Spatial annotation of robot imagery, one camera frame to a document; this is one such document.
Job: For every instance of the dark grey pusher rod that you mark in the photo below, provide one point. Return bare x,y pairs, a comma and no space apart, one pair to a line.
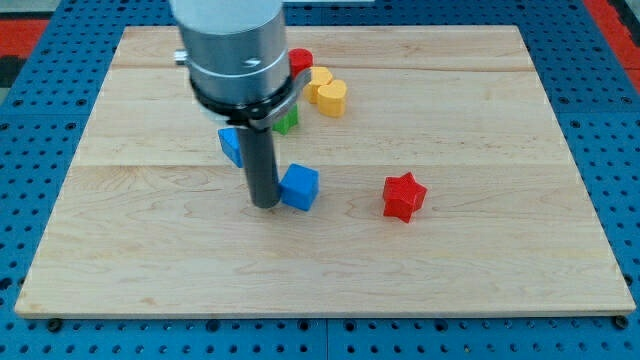
259,163

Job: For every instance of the blue cube block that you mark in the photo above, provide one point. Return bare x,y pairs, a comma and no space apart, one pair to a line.
299,187

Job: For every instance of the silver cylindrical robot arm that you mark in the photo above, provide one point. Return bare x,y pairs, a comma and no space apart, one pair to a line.
237,55

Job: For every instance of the blue triangular block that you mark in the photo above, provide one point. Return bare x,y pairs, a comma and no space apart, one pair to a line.
230,145

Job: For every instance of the green block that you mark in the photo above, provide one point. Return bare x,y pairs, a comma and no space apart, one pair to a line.
287,122

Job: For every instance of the yellow heart block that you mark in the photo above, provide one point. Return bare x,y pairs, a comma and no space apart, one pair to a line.
331,98

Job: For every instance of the yellow hexagon block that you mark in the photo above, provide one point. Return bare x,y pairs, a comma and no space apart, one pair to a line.
320,76

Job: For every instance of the red cylinder block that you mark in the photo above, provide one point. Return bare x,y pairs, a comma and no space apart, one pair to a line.
300,59

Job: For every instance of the red star block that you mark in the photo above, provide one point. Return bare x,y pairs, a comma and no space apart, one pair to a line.
403,196

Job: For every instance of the wooden board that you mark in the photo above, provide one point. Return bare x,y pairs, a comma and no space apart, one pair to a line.
154,221

